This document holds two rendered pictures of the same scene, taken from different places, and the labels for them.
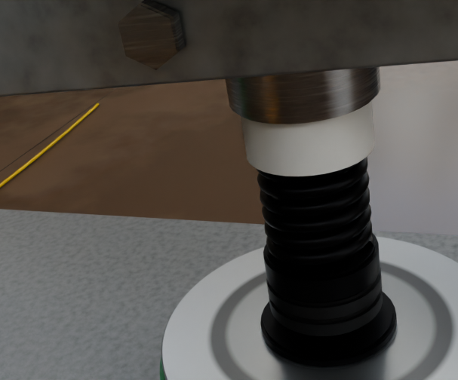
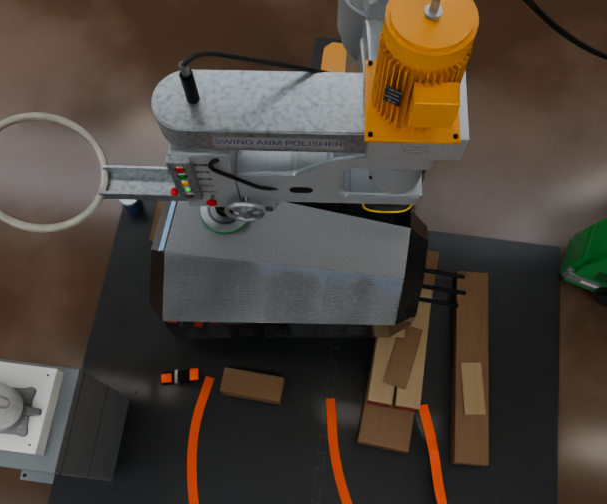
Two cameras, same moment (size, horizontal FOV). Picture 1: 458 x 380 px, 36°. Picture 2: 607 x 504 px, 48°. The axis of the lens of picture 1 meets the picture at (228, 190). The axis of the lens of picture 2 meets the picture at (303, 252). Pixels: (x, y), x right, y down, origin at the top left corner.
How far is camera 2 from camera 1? 2.81 m
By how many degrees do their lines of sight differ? 83
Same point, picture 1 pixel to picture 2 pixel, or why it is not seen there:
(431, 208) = not seen: outside the picture
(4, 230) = (316, 258)
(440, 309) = (209, 211)
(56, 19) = not seen: hidden behind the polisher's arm
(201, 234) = (261, 256)
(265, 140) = not seen: hidden behind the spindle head
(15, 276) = (301, 239)
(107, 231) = (286, 258)
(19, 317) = (291, 226)
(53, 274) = (292, 240)
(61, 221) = (301, 263)
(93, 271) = (282, 242)
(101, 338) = (271, 221)
